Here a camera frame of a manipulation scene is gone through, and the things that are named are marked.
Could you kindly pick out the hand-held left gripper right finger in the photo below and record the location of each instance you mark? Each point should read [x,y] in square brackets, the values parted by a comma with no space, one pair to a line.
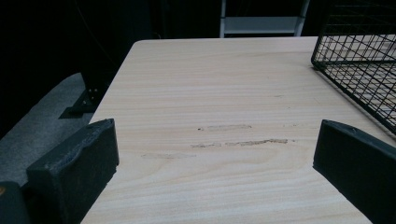
[358,165]

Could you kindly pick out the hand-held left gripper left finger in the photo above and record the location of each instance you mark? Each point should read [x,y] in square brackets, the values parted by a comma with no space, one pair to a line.
[77,165]

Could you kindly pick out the black metal stand foot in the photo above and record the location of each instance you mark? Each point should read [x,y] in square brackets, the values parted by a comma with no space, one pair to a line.
[84,99]

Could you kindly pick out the white metal shelf frame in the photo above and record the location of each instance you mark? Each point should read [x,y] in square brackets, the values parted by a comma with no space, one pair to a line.
[261,23]

